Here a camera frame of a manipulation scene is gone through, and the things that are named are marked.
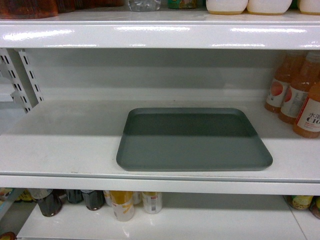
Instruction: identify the dark soda bottle left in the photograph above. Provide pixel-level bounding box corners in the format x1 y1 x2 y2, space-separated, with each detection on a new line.
29 188 62 217

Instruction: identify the orange juice bottle front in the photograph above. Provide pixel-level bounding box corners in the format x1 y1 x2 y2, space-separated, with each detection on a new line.
293 82 320 139

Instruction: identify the dark soda bottle right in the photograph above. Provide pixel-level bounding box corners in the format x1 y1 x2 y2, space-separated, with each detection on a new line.
81 189 105 211

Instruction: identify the white jug middle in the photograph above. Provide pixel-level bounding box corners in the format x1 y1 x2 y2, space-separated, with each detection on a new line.
246 0 292 15

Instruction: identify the white jug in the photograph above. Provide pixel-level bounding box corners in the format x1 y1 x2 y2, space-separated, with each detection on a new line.
206 0 249 15
246 0 292 15

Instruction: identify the dark soda bottle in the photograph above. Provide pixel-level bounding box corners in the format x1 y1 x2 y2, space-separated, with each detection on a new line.
81 189 105 211
29 188 62 217

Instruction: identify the white upper shelf board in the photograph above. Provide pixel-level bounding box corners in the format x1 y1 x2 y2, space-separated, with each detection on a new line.
0 7 320 50

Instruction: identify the grey rectangular tray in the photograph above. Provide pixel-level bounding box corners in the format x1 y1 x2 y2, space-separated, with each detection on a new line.
116 107 273 172

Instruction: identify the white slotted shelf upright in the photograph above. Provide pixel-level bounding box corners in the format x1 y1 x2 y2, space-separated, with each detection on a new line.
13 49 44 113

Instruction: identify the white jug left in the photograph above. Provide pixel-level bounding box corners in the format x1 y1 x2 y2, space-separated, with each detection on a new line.
206 0 249 15

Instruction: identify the yellow white drink can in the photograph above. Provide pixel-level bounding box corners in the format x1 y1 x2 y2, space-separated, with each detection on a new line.
110 190 135 222

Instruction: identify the orange juice bottle middle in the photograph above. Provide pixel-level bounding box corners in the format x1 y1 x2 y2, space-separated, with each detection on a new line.
278 50 320 124

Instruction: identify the orange juice bottle back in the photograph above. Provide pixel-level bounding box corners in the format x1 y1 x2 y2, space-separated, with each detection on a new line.
264 50 307 113

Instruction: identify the orange juice bottle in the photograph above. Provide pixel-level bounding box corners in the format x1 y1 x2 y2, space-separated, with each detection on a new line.
264 50 307 113
278 50 320 124
293 82 320 139

